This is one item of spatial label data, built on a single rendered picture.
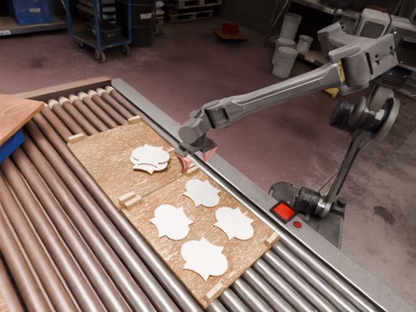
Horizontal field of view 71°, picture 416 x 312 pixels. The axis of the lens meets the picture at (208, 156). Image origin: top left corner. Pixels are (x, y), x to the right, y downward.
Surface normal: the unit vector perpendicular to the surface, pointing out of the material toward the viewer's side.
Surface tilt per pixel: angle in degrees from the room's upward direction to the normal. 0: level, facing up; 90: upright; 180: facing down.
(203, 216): 0
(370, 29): 90
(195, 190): 0
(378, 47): 65
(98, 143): 0
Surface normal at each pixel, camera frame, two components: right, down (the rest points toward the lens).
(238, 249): 0.15, -0.76
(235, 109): -0.27, 0.51
